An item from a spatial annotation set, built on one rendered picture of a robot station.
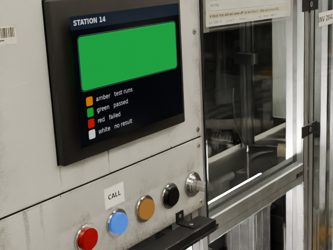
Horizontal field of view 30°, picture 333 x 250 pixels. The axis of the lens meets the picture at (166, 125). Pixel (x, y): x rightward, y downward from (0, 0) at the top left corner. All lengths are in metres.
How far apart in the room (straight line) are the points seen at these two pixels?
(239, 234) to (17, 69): 1.01
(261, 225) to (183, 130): 0.70
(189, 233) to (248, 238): 0.66
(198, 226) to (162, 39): 0.30
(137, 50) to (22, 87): 0.18
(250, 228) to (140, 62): 0.84
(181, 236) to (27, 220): 0.28
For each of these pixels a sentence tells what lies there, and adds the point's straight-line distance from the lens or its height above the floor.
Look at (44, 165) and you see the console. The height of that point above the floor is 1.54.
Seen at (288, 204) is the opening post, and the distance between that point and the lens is 1.44.
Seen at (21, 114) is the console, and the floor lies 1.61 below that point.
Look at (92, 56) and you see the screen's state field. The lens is 0.77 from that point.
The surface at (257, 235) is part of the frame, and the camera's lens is 1.62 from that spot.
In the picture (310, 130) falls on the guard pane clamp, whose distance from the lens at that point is 1.38.
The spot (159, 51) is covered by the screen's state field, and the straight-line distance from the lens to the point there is 0.87.
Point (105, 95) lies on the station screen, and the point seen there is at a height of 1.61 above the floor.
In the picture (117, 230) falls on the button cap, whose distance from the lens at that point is 0.87.
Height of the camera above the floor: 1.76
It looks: 14 degrees down
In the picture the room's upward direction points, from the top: 3 degrees counter-clockwise
